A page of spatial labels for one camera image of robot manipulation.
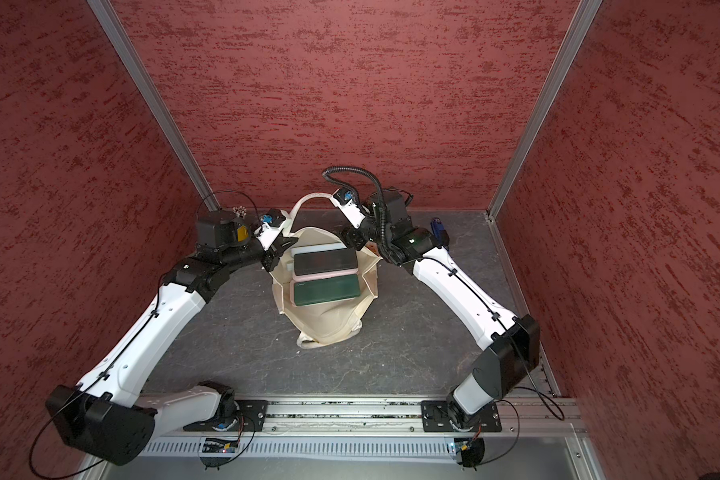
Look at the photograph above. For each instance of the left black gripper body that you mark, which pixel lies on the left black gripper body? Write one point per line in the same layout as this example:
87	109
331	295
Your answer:
269	257

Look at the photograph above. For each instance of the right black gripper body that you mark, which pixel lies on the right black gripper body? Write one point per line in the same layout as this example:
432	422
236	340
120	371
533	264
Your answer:
360	236

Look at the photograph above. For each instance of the cream floral canvas tote bag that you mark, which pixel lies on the cream floral canvas tote bag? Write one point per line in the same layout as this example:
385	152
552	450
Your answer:
327	323

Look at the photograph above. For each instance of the green pencil case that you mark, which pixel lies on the green pencil case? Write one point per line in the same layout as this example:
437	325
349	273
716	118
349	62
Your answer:
312	292

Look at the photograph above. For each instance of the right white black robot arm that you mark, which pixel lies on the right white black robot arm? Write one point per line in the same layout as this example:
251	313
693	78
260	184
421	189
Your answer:
510	344

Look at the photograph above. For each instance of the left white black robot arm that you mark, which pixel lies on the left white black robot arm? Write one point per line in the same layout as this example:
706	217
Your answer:
106	415

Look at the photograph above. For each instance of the dark grey pencil case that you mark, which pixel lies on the dark grey pencil case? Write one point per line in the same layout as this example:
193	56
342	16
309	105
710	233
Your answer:
326	261

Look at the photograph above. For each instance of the pink pencil case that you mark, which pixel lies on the pink pencil case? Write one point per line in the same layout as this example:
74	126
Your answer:
321	276

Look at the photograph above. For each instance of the blue stapler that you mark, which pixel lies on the blue stapler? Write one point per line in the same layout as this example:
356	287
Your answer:
439	232

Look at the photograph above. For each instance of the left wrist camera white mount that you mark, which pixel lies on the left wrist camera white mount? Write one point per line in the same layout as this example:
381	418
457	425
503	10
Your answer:
271	226

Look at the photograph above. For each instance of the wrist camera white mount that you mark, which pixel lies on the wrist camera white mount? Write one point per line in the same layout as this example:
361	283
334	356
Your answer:
271	226
344	200

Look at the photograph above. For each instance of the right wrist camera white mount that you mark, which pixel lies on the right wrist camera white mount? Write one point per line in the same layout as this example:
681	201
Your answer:
344	200

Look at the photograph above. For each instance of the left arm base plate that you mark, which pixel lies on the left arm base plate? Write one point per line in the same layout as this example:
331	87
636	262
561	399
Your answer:
249	415

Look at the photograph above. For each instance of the aluminium front rail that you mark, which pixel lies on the aluminium front rail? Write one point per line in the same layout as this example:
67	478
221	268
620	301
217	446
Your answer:
284	415

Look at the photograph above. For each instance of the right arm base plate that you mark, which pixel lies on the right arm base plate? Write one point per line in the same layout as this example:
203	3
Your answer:
446	416

